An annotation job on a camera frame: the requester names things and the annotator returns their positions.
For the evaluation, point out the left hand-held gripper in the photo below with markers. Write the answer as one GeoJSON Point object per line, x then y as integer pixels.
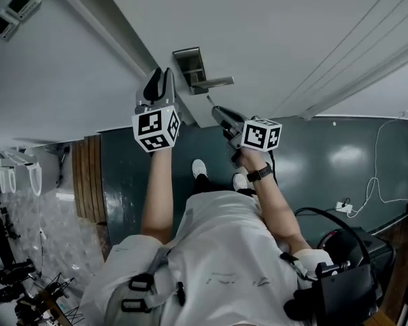
{"type": "Point", "coordinates": [154, 127]}

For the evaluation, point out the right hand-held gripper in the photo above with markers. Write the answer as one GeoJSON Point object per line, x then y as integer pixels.
{"type": "Point", "coordinates": [262, 136]}

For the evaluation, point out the person's left forearm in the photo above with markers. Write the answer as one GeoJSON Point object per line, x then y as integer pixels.
{"type": "Point", "coordinates": [158, 199]}

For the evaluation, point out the person's right forearm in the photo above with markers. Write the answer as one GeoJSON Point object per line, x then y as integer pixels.
{"type": "Point", "coordinates": [275, 212]}

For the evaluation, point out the person's left white shoe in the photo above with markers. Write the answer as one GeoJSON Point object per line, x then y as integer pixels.
{"type": "Point", "coordinates": [199, 168]}

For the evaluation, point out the person's white shoe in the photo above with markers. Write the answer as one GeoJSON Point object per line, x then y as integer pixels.
{"type": "Point", "coordinates": [239, 182]}
{"type": "Point", "coordinates": [199, 168]}

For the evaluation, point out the black wristwatch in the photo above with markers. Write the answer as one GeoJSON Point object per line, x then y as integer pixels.
{"type": "Point", "coordinates": [259, 173]}

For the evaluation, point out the person's right white shoe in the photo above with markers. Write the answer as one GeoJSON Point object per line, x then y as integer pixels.
{"type": "Point", "coordinates": [239, 182]}

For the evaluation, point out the person's black trousers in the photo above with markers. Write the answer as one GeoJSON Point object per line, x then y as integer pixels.
{"type": "Point", "coordinates": [200, 183]}

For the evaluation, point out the wooden floor step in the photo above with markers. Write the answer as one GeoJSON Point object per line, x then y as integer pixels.
{"type": "Point", "coordinates": [88, 178]}

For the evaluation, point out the person's white shirt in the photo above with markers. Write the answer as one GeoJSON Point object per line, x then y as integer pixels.
{"type": "Point", "coordinates": [217, 236]}

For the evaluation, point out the white power strip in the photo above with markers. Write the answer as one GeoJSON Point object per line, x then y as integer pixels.
{"type": "Point", "coordinates": [344, 206]}

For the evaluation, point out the black box red trim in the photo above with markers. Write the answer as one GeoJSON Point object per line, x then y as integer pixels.
{"type": "Point", "coordinates": [377, 250]}

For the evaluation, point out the black office chair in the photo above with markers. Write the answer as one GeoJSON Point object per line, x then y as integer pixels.
{"type": "Point", "coordinates": [3, 236]}

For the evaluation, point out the wooden table metal legs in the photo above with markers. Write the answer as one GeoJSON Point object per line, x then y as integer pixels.
{"type": "Point", "coordinates": [54, 304]}

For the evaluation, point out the white wall switch panel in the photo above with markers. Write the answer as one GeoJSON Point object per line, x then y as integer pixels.
{"type": "Point", "coordinates": [24, 2]}
{"type": "Point", "coordinates": [5, 26]}

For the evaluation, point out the brown wooden frame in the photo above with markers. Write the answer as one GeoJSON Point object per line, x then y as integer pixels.
{"type": "Point", "coordinates": [399, 250]}

